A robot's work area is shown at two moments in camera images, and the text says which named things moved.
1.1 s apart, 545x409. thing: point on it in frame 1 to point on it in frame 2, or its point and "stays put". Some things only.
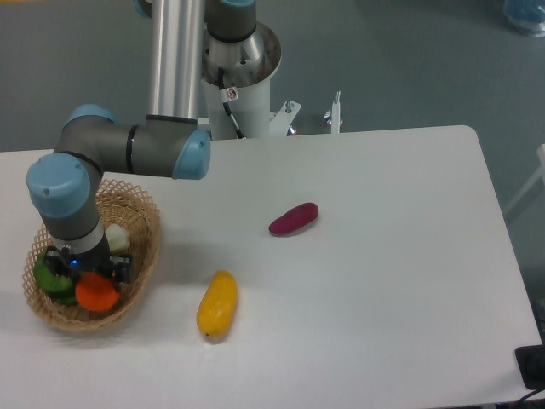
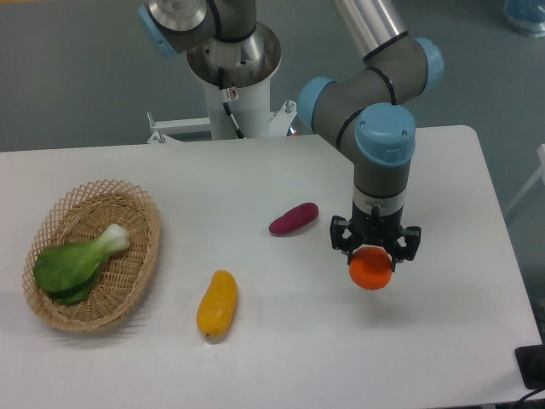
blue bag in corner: x=527 y=16 stays put
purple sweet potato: x=295 y=218 stays put
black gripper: x=99 y=260 to x=375 y=229
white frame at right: x=541 y=152 stays put
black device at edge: x=530 y=360 stays put
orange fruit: x=94 y=292 to x=370 y=267
